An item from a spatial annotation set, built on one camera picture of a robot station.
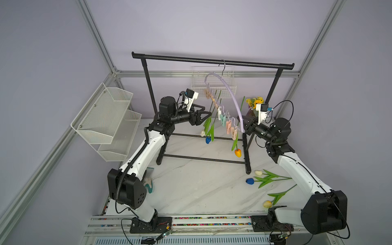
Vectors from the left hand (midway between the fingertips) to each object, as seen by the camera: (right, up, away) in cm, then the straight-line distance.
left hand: (206, 112), depth 70 cm
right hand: (+16, -3, +3) cm, 16 cm away
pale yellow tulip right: (+40, -44, +12) cm, 61 cm away
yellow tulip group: (+17, -19, +7) cm, 26 cm away
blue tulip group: (+4, -12, +18) cm, 22 cm away
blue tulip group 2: (+36, -38, +18) cm, 55 cm away
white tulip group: (+40, -36, +20) cm, 57 cm away
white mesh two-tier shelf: (-53, -4, +10) cm, 54 cm away
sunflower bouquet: (+30, +9, +23) cm, 39 cm away
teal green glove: (-31, -41, +12) cm, 52 cm away
